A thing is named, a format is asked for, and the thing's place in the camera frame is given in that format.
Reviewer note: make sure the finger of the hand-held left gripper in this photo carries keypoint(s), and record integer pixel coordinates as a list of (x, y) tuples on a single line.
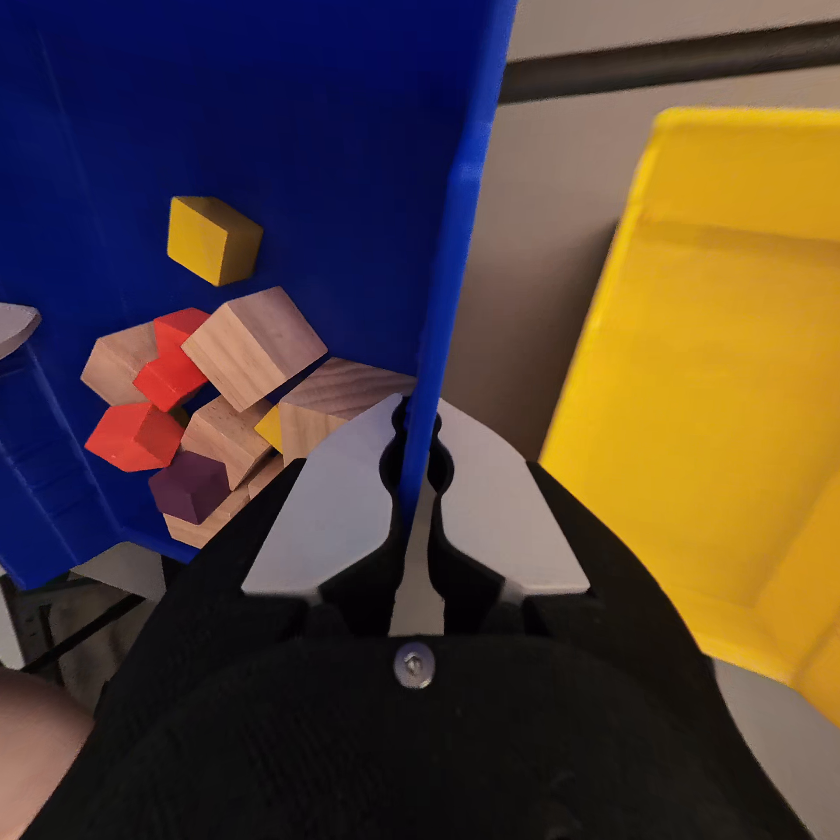
[(13, 325)]

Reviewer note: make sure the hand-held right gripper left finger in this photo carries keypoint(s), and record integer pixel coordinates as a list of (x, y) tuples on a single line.
[(328, 518)]

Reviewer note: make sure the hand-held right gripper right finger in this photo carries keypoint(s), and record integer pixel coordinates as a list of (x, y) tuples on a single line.
[(505, 518)]

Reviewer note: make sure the pile of wooden cubes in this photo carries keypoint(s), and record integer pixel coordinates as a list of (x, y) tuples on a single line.
[(253, 348)]

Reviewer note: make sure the yellow plastic box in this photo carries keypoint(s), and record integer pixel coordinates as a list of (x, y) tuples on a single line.
[(709, 361)]

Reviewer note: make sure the blue plastic box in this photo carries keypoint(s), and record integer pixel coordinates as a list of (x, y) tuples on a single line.
[(295, 131)]

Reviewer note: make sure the person's left forearm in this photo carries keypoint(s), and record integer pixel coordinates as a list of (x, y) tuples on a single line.
[(33, 754)]

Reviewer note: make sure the dark grey table bar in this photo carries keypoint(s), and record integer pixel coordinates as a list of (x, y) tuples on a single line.
[(656, 65)]

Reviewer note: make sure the black metal table frame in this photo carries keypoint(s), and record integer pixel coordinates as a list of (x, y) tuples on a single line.
[(49, 640)]

